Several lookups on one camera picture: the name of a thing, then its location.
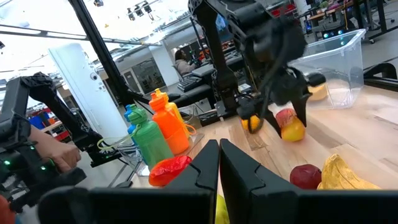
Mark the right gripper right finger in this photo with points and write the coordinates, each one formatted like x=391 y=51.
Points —
x=280 y=205

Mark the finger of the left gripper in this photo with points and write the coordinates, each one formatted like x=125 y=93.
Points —
x=301 y=109
x=275 y=121

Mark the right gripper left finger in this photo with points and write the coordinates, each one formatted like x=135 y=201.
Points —
x=174 y=205

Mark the small red yellow toy mango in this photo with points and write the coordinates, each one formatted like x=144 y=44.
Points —
x=290 y=126

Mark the yellow toy mango half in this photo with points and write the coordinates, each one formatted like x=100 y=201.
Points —
x=252 y=122

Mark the orange yellow toy mango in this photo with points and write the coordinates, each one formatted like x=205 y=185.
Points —
x=318 y=93

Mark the large red yellow toy mango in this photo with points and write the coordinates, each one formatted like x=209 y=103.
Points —
x=168 y=171

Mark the small dark red toy plum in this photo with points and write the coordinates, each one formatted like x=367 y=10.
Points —
x=305 y=176

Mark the yellow green toy pear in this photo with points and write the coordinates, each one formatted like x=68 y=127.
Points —
x=221 y=213

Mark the green plastic water bottle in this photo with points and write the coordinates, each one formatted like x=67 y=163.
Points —
x=152 y=143

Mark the mustard yellow toy fruit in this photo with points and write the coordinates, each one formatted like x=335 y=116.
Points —
x=342 y=174

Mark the orange plastic water bottle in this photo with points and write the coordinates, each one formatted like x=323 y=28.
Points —
x=172 y=130

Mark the blue plastic water bottle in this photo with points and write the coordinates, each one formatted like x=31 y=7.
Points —
x=128 y=113

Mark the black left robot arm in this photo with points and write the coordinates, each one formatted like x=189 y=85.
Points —
x=214 y=37

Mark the person's forearm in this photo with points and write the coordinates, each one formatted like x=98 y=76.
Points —
x=40 y=138

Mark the large clear plastic bin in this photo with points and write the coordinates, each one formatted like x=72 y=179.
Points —
x=342 y=62

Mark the clear plastic container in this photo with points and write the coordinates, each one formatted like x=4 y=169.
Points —
x=192 y=115

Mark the black office desk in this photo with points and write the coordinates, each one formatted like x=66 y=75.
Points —
x=192 y=95

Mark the black keyboard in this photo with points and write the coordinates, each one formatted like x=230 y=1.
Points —
x=189 y=84

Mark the person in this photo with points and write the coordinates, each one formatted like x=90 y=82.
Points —
x=183 y=66

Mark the person's hand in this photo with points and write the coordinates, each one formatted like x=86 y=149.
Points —
x=63 y=155

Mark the white column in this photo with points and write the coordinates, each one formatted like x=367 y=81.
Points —
x=81 y=87

